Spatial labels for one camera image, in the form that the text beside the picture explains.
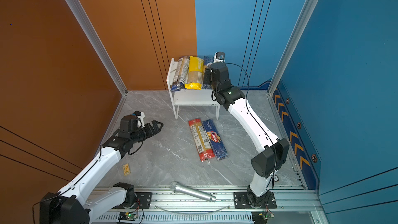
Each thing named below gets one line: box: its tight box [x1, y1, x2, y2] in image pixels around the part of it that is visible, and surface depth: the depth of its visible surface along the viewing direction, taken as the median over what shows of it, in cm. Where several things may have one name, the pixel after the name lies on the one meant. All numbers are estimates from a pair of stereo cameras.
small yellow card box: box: [122, 162, 131, 177], surface depth 83 cm
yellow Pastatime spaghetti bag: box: [184, 56, 205, 91], surface depth 83 cm
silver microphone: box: [169, 181, 217, 203], surface depth 76 cm
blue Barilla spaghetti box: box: [202, 118, 229, 162], surface depth 91 cm
